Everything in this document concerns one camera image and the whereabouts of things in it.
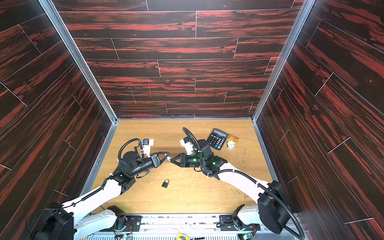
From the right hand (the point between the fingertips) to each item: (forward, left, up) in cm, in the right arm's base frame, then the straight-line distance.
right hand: (173, 158), depth 75 cm
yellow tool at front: (-31, -5, -18) cm, 36 cm away
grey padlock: (-6, +7, -20) cm, 22 cm away
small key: (0, +3, 0) cm, 3 cm away
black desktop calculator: (+27, -26, -18) cm, 41 cm away
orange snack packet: (+29, -35, -18) cm, 49 cm away
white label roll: (+23, -35, -19) cm, 46 cm away
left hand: (+1, +2, +2) cm, 3 cm away
